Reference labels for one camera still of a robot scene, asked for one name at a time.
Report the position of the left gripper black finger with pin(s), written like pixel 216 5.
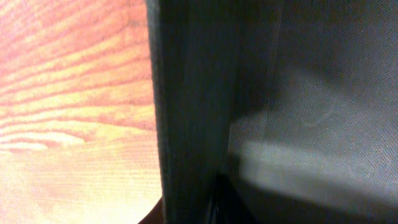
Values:
pixel 155 216

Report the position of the black gift box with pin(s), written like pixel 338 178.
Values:
pixel 276 111

